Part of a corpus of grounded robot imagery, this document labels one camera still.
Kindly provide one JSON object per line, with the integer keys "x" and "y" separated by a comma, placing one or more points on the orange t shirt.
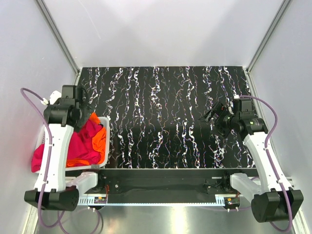
{"x": 100, "y": 140}

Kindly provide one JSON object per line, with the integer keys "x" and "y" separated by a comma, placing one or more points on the white plastic laundry basket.
{"x": 103, "y": 146}

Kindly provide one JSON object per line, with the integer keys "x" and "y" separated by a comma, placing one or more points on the aluminium rail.
{"x": 158, "y": 191}

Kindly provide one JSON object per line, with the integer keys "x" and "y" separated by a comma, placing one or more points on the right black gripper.
{"x": 220, "y": 110}

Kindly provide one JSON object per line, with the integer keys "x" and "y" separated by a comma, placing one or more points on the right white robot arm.
{"x": 273, "y": 199}

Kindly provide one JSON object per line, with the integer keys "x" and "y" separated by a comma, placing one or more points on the right aluminium frame post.
{"x": 270, "y": 31}

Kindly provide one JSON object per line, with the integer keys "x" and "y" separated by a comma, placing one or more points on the left aluminium frame post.
{"x": 57, "y": 35}

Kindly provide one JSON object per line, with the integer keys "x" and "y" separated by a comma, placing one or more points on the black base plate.
{"x": 211, "y": 174}

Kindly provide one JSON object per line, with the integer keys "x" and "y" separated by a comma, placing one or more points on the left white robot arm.
{"x": 51, "y": 191}

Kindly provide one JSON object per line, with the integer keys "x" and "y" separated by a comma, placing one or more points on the aluminium frame post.
{"x": 270, "y": 31}
{"x": 57, "y": 35}

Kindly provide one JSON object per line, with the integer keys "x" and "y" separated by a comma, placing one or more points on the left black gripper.
{"x": 87, "y": 111}

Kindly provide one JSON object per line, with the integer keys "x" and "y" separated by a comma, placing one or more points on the magenta t shirt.
{"x": 80, "y": 143}

